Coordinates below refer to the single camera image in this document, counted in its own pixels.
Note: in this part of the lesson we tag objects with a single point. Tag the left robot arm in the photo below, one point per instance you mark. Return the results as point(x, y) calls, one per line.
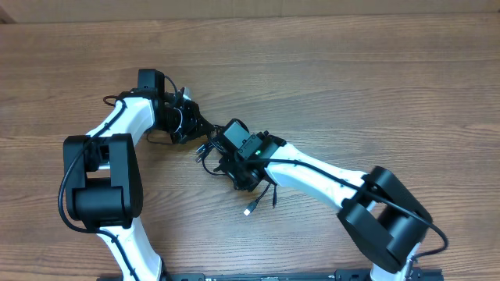
point(101, 192)

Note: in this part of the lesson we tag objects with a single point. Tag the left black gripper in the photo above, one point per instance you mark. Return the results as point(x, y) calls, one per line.
point(197, 123)

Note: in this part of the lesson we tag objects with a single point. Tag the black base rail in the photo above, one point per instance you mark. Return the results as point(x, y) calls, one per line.
point(339, 275)

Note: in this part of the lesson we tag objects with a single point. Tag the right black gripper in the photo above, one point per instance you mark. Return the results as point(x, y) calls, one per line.
point(227, 168)

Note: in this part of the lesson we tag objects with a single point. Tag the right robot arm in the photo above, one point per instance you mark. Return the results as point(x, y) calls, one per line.
point(384, 220)

